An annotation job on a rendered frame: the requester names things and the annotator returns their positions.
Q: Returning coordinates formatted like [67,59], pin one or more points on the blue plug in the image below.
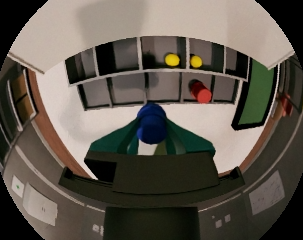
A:
[151,127]

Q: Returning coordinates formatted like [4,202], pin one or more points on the yellow ball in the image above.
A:
[172,60]
[195,61]

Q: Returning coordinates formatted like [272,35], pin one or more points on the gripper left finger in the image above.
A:
[119,140]

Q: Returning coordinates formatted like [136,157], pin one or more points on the red plug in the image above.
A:
[200,92]

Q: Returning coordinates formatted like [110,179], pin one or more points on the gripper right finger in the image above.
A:
[185,141]

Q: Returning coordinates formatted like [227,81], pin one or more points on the large white panel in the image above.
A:
[63,29]

